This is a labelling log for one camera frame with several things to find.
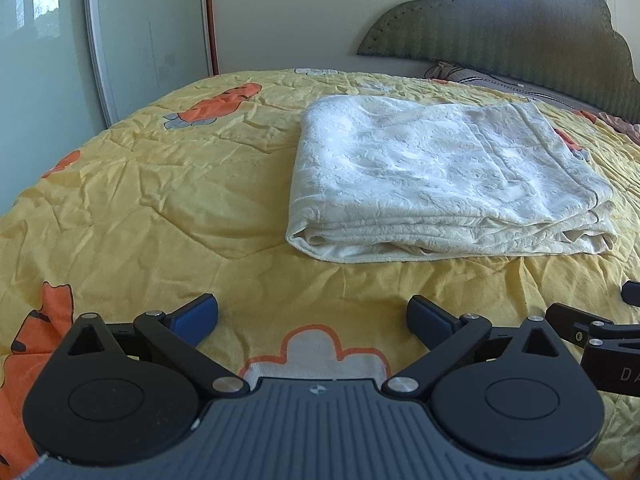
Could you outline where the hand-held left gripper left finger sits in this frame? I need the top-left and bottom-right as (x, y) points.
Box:
(60, 293), (252, 403)

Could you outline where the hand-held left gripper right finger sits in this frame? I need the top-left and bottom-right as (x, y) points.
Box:
(382, 295), (567, 404)

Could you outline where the white blanket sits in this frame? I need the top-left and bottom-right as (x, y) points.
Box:
(285, 95), (619, 264)

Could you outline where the yellow carrot print blanket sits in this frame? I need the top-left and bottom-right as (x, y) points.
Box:
(0, 67), (640, 473)

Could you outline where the pink cloth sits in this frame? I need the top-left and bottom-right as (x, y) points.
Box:
(597, 110), (640, 137)

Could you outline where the grey printed pillow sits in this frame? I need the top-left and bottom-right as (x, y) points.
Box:
(424, 61), (601, 111)

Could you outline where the pale wardrobe door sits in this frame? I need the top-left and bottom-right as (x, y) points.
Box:
(0, 0), (221, 217)

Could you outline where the green padded headboard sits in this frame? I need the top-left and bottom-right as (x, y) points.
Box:
(357, 0), (638, 124)

